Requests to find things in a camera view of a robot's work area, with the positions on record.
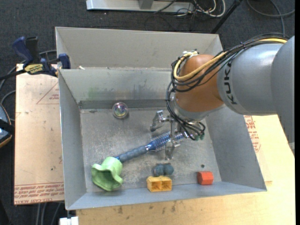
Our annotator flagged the red block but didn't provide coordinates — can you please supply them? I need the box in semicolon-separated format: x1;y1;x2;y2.
196;171;215;186

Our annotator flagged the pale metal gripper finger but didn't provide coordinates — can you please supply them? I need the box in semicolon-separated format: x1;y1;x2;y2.
150;110;165;133
165;139;180;161

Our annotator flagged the green plastic cup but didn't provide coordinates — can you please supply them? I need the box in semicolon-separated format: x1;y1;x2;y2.
90;156;124;192

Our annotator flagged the blue-grey lumpy object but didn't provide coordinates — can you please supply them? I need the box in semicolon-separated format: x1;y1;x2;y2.
152;163;175;177

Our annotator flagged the grey metal bin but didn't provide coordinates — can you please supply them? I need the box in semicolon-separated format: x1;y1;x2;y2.
55;26;268;211

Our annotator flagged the brown cardboard board, red print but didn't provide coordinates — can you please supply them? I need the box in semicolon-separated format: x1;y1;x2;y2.
14;63;274;206

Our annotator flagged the clear glass ball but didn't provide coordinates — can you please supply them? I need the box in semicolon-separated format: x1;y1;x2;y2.
112;101;129;120

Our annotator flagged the yellow box-shaped block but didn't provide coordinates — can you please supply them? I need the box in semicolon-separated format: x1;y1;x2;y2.
146;175;173;193

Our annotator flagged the blue hairbrush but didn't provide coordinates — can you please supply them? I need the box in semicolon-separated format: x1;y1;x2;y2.
116;130;186;164

